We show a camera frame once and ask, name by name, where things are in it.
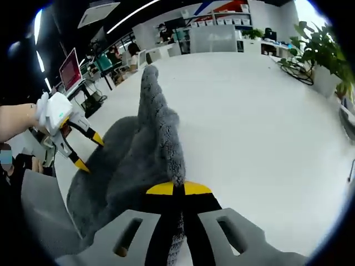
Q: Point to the ceiling light strip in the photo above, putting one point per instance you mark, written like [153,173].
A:
[130,18]

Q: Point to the potted green plant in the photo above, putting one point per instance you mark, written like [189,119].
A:
[324,52]

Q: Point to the shelf with white bins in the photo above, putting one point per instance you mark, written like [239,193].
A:
[222,16]

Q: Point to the computer monitor with red screen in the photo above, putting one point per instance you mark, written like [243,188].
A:
[70,70]

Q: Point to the ceiling air conditioner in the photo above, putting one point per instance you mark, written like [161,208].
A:
[98,14]

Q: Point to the small green plant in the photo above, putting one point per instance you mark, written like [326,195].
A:
[252,33]

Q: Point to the grey fluffy towel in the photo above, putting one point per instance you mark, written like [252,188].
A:
[133,160]

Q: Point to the person's left hand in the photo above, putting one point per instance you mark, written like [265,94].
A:
[41,113]

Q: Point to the black monitor stand base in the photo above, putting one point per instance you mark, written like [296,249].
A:
[93,109]

